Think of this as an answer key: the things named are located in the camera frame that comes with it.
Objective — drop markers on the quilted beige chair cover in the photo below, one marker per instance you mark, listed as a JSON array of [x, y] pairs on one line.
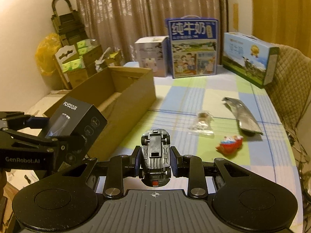
[[289, 90]]

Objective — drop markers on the bag of cotton swabs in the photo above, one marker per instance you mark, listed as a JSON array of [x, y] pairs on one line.
[[202, 124]]

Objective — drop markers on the stacked tissue cartons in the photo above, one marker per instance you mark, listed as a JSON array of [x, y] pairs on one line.
[[76, 63]]

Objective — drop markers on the brown cardboard box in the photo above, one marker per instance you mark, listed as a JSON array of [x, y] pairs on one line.
[[123, 95]]

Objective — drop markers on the silver foil pouch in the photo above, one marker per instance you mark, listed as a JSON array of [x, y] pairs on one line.
[[245, 119]]

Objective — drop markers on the white appliance box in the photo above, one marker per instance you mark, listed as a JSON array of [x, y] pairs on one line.
[[152, 53]]

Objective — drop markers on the checked bed sheet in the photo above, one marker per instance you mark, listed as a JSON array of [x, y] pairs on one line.
[[179, 100]]

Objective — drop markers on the black trolley frame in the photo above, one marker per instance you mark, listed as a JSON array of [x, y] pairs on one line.
[[68, 26]]

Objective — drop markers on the grey toy car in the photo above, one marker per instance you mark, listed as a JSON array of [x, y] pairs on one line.
[[155, 168]]

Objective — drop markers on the blue milk carton box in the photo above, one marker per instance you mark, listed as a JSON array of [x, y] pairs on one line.
[[194, 45]]

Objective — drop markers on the red white plush toy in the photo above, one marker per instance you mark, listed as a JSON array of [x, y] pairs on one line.
[[230, 144]]

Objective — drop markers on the light blue cow milk box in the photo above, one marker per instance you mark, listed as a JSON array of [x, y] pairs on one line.
[[250, 58]]

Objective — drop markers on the yellow plastic bag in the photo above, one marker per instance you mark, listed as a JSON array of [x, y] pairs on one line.
[[45, 52]]

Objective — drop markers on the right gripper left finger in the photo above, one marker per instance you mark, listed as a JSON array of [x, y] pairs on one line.
[[120, 167]]

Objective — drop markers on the black shaver box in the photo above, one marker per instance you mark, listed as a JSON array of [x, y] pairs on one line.
[[78, 124]]

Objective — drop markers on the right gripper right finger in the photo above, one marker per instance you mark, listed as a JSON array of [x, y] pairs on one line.
[[190, 167]]

